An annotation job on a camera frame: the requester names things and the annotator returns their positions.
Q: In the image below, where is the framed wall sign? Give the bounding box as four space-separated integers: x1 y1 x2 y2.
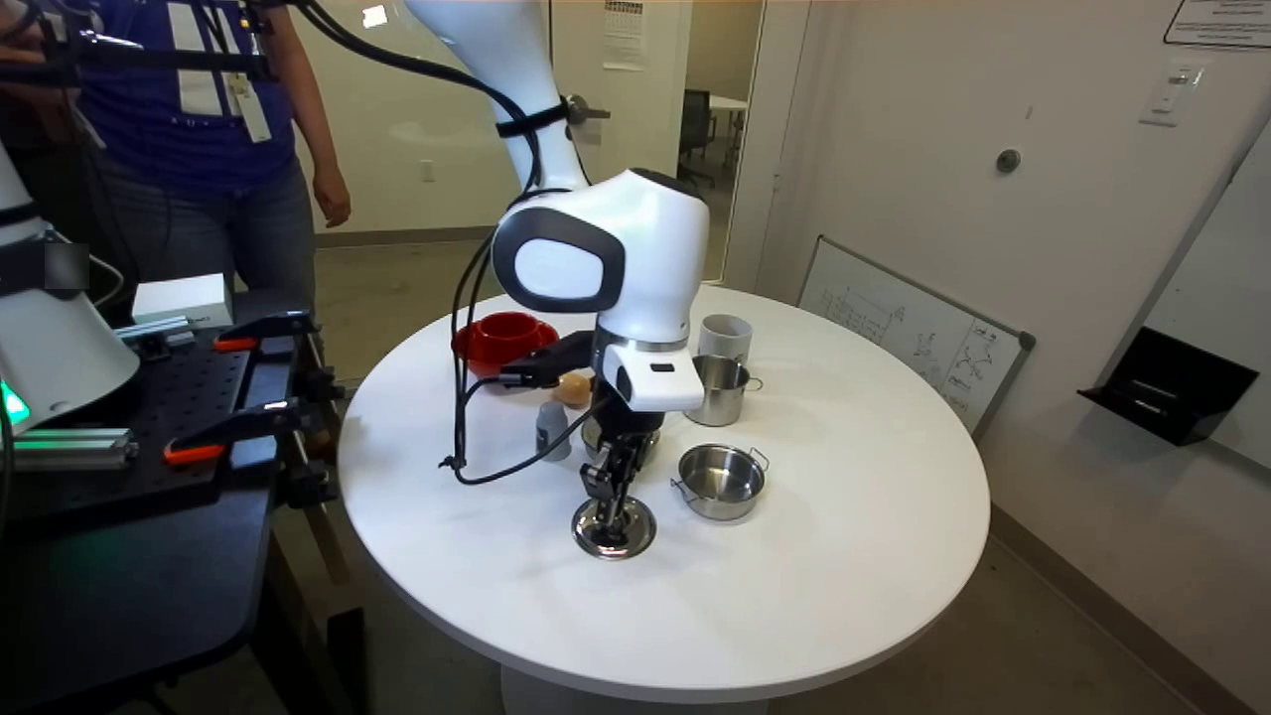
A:
1162 0 1271 53

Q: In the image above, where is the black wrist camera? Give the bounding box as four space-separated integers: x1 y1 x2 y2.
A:
498 329 598 398

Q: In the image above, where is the small steel pot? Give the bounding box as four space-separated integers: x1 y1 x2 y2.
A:
683 355 765 429

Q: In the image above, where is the white wall switch plate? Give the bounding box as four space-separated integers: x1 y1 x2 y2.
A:
1135 61 1211 129

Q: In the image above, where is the small steel bowl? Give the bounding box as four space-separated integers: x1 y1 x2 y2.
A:
567 494 658 564

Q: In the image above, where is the steel bowl with handles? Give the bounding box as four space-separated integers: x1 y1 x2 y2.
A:
670 442 776 525

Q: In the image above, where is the silver aluminium rail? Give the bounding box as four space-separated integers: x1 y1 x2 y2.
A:
8 426 143 475

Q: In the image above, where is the person's left forearm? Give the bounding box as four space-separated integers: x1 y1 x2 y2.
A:
289 65 351 174

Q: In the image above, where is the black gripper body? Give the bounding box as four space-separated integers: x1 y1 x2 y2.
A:
585 393 667 483

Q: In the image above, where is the black handheld controller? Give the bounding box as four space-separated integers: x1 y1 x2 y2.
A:
30 5 148 72

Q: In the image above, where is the person in purple shirt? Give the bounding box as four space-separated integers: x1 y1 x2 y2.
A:
0 0 355 315

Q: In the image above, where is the leaning whiteboard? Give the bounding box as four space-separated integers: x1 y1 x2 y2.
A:
793 234 1042 435

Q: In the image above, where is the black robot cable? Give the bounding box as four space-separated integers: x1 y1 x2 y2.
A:
289 0 610 488

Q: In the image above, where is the black perforated board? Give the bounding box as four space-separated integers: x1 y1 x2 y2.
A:
0 335 302 527
0 311 368 715

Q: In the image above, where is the red bowl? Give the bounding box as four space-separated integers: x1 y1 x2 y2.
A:
450 311 565 382

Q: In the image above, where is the person's left hand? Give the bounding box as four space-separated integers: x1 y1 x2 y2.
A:
311 153 356 231

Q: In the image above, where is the person's right hand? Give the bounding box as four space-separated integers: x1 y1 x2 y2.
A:
0 5 54 72

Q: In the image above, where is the white id badge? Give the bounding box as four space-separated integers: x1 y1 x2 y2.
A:
218 69 277 148

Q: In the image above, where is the paper notice on door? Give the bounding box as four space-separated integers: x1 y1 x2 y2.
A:
598 0 653 74

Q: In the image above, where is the orange and black bar clamp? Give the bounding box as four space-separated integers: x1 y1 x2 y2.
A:
158 393 342 467
193 311 328 360

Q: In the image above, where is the black wall tray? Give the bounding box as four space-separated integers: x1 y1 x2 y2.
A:
1078 321 1263 447

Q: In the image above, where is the white box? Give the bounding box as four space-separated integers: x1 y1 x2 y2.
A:
128 268 237 335

